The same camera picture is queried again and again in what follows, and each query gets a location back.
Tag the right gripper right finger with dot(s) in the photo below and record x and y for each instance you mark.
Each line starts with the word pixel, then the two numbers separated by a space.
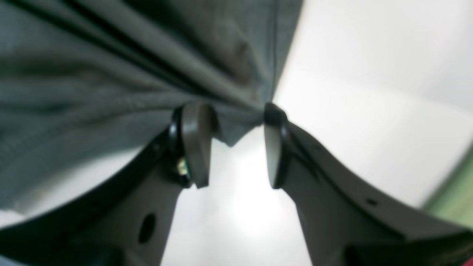
pixel 346 221

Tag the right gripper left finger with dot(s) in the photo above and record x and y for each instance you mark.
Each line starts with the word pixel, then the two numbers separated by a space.
pixel 126 220

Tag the dark grey t-shirt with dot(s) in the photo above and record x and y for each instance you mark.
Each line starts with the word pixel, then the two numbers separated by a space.
pixel 84 78

